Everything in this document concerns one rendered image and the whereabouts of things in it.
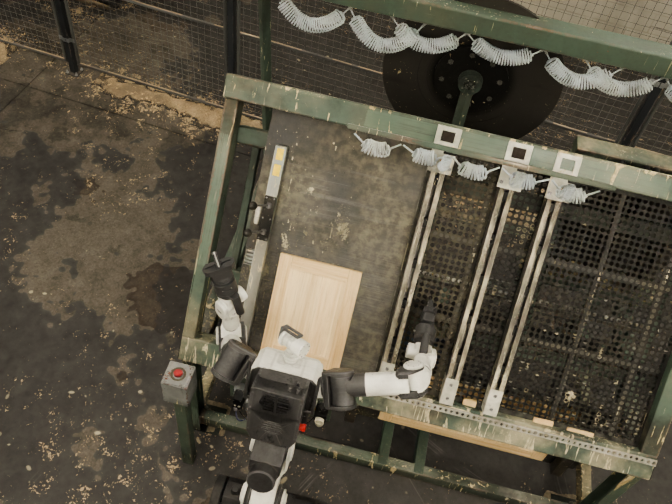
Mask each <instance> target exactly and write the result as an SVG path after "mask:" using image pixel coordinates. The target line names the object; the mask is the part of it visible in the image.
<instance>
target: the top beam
mask: <svg viewBox="0 0 672 504"><path fill-rule="evenodd" d="M222 96H223V97H226V98H231V99H235V100H239V101H244V102H248V103H252V104H256V105H261V106H265V107H269V108H273V109H278V110H282V111H286V112H291V113H295V114H299V115H303V116H308V117H312V118H316V119H320V120H325V121H329V122H333V123H337V124H342V125H346V126H348V123H350V124H354V125H359V126H363V127H367V128H371V129H376V130H380V131H384V132H389V133H393V134H397V135H401V136H406V137H410V138H414V139H418V140H423V141H427V142H431V143H434V140H435V136H436V132H437V128H438V124H440V125H444V126H448V127H453V128H457V129H461V130H463V131H462V135H461V138H460V142H459V146H458V149H461V150H465V151H470V152H474V153H478V154H483V155H487V156H491V157H495V158H500V159H504V158H505V154H506V150H507V147H508V143H509V141H513V142H517V143H521V144H526V145H530V146H534V148H533V151H532V155H531V158H530V162H529V165H530V166H534V167H538V168H542V169H547V170H551V171H553V167H554V164H555V160H556V157H557V154H558V152H560V153H565V154H569V155H573V156H577V157H582V158H583V159H582V163H581V166H580V169H579V172H578V176H577V177H581V178H585V179H589V180H594V181H598V182H602V183H606V184H611V185H615V186H617V187H616V189H619V190H623V191H628V192H632V193H636V194H640V195H645V196H649V197H653V198H658V199H662V200H666V201H670V202H672V175H668V174H664V173H660V172H655V171H651V170H647V169H643V168H638V167H634V166H630V165H625V164H621V163H617V162H612V161H608V160H604V159H599V158H595V157H591V156H587V155H582V154H578V153H574V152H569V151H565V150H561V149H556V148H552V147H548V146H543V145H539V144H535V143H531V142H526V141H522V140H518V139H513V138H509V137H505V136H500V135H496V134H492V133H488V132H483V131H479V130H475V129H470V128H466V127H462V126H457V125H453V124H449V123H444V122H440V121H436V120H432V119H427V118H423V117H419V116H414V115H410V114H406V113H401V112H397V111H393V110H388V109H384V108H380V107H376V106H371V105H367V104H363V103H358V102H354V101H350V100H345V99H341V98H337V97H332V96H328V95H324V94H320V93H315V92H311V91H307V90H302V89H298V88H294V87H289V86H285V85H281V84H276V83H272V82H268V81H264V80H259V79H255V78H251V77H246V76H242V75H238V74H233V73H226V75H225V81H224V86H223V92H222ZM574 165H575V161H574V160H570V159H566V158H562V162H561V165H560V169H564V170H568V171H573V168H574Z"/></svg>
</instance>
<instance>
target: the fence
mask: <svg viewBox="0 0 672 504"><path fill-rule="evenodd" d="M277 148H281V149H284V154H283V159H282V161H281V160H276V159H275V158H276V153H277ZM287 152H288V147H286V146H282V145H276V146H275V151H274V156H273V161H272V166H271V171H270V176H269V181H268V186H267V191H266V195H268V196H272V197H276V203H275V208H274V213H273V218H272V223H271V228H270V232H269V237H268V241H263V240H259V239H257V241H256V246H255V251H254V256H253V260H252V265H251V270H250V275H249V280H248V285H247V290H246V293H247V295H248V298H247V299H246V300H245V301H244V305H243V307H244V310H245V312H244V314H243V315H241V320H240V322H241V321H244V325H246V326H247V343H246V345H247V346H248V342H249V337H250V332H251V327H252V322H253V317H254V313H255V308H256V303H257V298H258V293H259V288H260V283H261V279H262V274H263V269H264V264H265V259H266V254H267V249H268V245H269V240H270V235H271V230H272V225H273V220H274V215H275V211H276V206H277V201H278V196H279V191H280V186H281V181H282V177H283V172H284V167H285V162H286V157H287ZM274 164H278V165H281V169H280V174H279V177H278V176H274V175H272V173H273V168H274Z"/></svg>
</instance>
